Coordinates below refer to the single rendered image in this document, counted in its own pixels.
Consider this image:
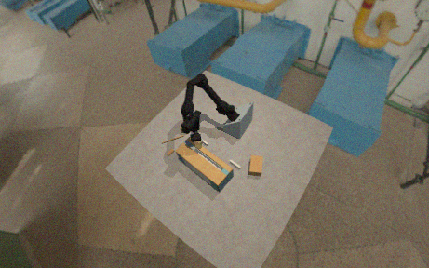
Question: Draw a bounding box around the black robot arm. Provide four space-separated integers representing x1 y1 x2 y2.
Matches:
181 74 240 134

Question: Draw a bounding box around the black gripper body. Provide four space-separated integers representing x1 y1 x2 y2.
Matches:
191 124 201 142

